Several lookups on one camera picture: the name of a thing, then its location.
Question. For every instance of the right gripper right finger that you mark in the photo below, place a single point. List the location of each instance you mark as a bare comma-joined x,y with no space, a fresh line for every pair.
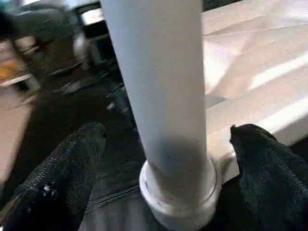
274,173

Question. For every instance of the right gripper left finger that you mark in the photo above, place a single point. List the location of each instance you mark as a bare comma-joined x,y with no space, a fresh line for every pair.
55,183

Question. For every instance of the white plastic table top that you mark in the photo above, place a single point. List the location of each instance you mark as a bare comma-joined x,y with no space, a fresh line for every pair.
255,82

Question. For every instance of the white plastic table leg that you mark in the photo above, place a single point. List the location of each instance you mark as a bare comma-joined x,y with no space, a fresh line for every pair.
163,96

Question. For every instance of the black work mat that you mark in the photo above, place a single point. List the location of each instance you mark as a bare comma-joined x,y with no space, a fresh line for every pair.
86,144

